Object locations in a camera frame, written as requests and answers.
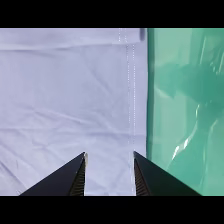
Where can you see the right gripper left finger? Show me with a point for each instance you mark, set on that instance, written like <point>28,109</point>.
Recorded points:
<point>63,181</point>

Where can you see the pale lilac shirt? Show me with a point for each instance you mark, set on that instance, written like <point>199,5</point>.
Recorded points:
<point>66,106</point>

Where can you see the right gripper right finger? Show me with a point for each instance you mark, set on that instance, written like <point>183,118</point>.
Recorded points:
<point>160,181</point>

